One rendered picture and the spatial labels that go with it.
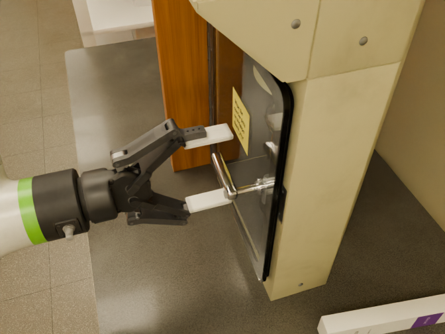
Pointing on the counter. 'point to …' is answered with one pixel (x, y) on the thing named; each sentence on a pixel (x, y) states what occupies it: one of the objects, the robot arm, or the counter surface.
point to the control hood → (267, 31)
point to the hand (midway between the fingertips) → (222, 166)
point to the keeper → (282, 203)
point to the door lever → (230, 192)
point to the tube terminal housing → (336, 132)
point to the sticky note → (240, 120)
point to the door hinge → (208, 73)
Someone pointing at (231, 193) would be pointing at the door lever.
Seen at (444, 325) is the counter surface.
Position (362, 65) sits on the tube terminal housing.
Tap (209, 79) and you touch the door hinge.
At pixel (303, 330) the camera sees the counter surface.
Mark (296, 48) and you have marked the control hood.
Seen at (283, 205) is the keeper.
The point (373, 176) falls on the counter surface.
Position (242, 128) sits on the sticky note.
